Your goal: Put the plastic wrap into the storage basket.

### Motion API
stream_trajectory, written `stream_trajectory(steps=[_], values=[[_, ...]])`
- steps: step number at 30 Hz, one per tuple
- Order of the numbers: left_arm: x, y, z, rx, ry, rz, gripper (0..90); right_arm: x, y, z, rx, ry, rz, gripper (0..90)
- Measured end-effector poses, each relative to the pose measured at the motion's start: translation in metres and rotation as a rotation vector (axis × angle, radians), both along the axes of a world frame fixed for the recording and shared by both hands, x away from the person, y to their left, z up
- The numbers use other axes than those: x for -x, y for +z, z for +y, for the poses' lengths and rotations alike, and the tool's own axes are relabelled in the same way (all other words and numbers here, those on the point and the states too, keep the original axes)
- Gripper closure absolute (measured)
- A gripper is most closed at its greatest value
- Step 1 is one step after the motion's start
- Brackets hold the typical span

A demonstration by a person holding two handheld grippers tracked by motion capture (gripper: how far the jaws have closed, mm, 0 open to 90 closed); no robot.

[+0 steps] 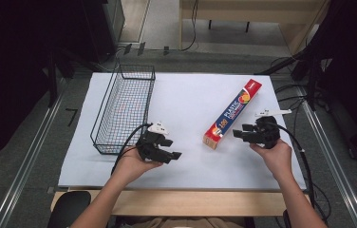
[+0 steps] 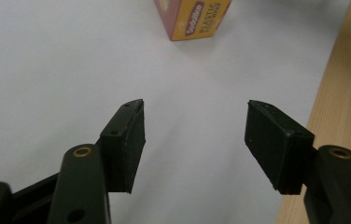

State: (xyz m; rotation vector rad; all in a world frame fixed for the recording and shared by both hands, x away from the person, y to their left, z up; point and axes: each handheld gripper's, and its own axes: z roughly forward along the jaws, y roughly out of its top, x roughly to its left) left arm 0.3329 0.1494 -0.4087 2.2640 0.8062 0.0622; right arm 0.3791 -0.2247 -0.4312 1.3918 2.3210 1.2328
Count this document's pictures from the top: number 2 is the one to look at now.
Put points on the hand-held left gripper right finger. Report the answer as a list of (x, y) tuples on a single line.
[(276, 146)]

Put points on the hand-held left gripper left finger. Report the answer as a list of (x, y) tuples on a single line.
[(123, 149)]

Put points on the yellow and red carton box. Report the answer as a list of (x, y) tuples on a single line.
[(192, 18)]

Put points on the white table mat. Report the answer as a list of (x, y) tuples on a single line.
[(133, 62)]

